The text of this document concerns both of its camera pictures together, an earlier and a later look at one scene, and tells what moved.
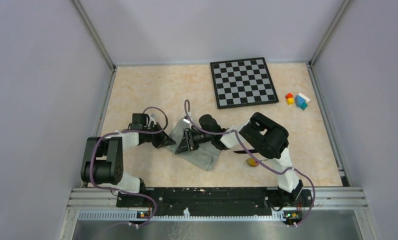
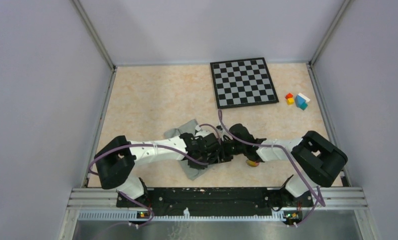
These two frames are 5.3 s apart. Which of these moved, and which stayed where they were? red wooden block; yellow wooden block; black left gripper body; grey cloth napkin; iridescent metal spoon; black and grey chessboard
Moved: grey cloth napkin; black left gripper body
Stayed: black and grey chessboard; iridescent metal spoon; yellow wooden block; red wooden block
